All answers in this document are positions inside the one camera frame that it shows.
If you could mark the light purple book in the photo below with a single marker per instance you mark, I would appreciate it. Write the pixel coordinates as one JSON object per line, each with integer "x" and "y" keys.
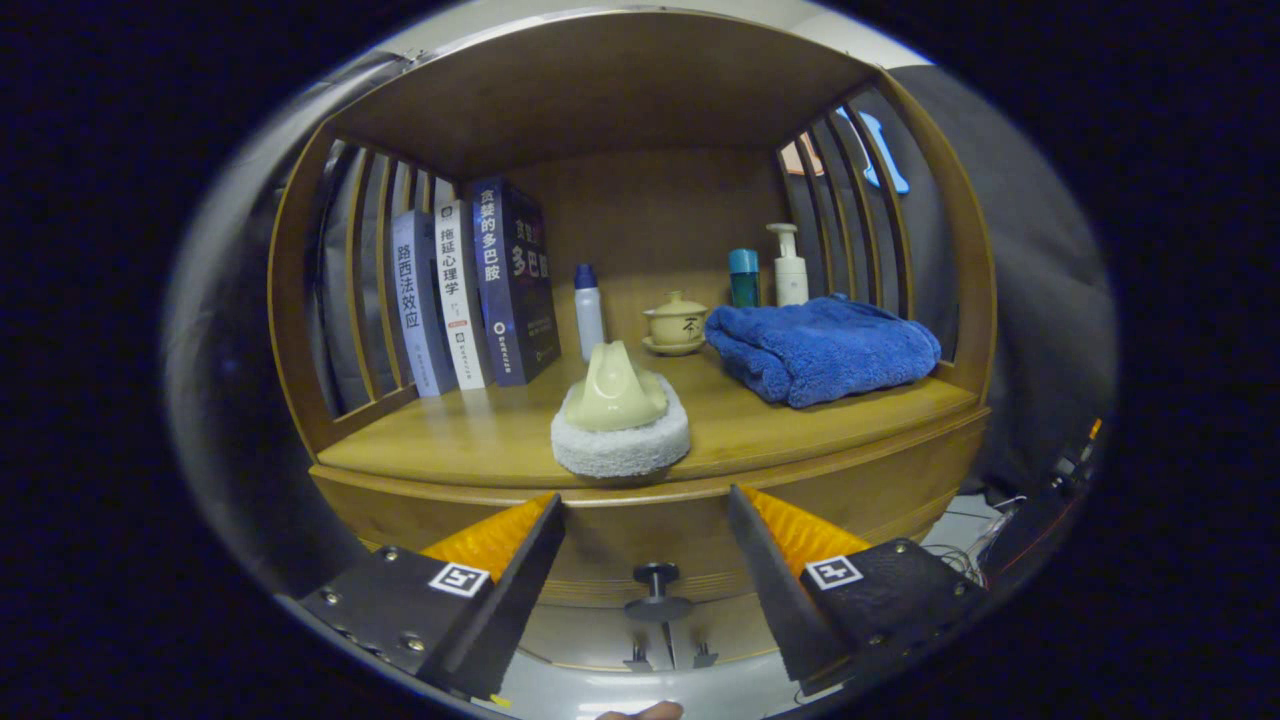
{"x": 420, "y": 310}

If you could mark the dark blue book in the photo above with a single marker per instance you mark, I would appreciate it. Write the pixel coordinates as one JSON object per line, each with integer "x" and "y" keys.
{"x": 515, "y": 290}

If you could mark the wooden drawer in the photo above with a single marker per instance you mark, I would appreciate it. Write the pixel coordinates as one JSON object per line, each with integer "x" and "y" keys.
{"x": 640, "y": 535}

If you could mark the wooden cabinet door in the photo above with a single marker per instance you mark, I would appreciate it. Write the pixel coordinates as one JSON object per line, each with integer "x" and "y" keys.
{"x": 580, "y": 635}
{"x": 730, "y": 630}

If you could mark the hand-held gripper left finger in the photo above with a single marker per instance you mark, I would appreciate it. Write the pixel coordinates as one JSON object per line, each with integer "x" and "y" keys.
{"x": 515, "y": 600}

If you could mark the blue folded towel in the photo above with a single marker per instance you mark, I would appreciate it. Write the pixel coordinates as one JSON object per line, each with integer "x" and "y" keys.
{"x": 830, "y": 350}

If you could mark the white book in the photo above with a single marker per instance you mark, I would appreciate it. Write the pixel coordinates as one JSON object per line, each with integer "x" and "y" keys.
{"x": 460, "y": 300}

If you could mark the black device with orange clip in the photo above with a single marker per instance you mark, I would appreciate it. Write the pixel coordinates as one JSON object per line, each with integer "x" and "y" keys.
{"x": 1040, "y": 510}

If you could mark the white pump bottle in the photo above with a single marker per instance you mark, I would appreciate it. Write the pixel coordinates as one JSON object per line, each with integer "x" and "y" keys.
{"x": 790, "y": 280}

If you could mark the wooden cabinet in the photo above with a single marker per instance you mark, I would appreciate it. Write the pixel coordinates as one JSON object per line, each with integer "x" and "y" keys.
{"x": 600, "y": 90}

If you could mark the cream lidded teacup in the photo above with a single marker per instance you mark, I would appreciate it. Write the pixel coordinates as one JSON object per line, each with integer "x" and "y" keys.
{"x": 675, "y": 325}

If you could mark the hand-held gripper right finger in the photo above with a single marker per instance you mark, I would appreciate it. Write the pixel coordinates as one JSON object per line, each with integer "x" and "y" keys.
{"x": 775, "y": 600}

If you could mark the teal bottle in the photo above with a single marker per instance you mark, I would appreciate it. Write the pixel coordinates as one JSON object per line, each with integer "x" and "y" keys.
{"x": 744, "y": 285}

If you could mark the white bottle with blue cap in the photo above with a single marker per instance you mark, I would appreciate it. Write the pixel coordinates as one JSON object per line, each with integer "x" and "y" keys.
{"x": 590, "y": 320}

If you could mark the wooden countertop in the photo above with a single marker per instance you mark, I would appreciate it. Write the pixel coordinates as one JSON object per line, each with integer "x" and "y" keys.
{"x": 480, "y": 440}

